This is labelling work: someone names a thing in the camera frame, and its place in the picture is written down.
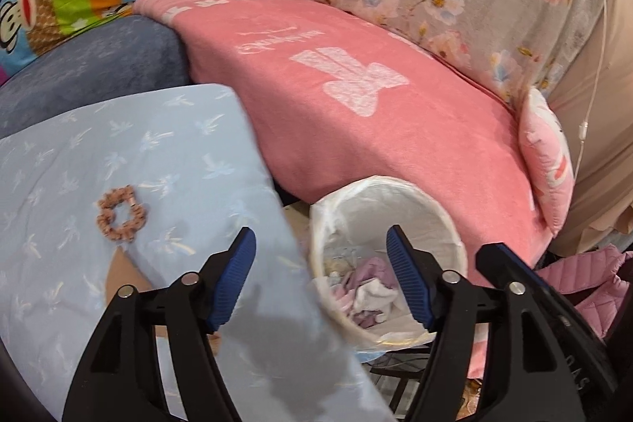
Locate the small pink pillow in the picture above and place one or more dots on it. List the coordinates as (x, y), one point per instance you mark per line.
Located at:
(544, 155)

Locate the white scrunchie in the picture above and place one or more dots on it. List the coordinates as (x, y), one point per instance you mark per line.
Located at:
(378, 296)

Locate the beige sheet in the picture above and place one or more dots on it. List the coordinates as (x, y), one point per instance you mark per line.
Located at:
(608, 130)

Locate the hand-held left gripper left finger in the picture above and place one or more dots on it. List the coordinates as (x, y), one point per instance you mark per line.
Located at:
(232, 283)

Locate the white lined bin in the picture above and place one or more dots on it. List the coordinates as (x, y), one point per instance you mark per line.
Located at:
(395, 204)

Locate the black metal frame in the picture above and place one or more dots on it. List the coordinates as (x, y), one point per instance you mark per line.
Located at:
(395, 368)

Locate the pink quilted bag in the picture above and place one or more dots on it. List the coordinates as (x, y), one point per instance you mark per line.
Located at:
(588, 268)

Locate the blue-grey cushion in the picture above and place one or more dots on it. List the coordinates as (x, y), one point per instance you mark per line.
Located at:
(99, 61)

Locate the beige spotted scrunchie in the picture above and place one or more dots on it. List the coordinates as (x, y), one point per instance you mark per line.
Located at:
(105, 220)

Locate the pink bow print blanket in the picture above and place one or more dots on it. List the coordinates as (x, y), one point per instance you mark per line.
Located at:
(306, 120)

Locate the pale pink scrunchie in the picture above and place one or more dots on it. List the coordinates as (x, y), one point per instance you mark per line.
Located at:
(343, 298)

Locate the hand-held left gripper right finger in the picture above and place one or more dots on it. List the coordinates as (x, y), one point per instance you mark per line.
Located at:
(406, 283)

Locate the cream lace scrunchie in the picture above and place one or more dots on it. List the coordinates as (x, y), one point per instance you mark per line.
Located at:
(338, 265)

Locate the lilac pink scrunchie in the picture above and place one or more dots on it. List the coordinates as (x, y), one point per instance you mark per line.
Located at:
(373, 267)

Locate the light blue printed cloth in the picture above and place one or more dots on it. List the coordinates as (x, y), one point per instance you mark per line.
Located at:
(173, 145)

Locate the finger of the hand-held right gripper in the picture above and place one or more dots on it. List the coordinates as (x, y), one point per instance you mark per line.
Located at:
(499, 261)

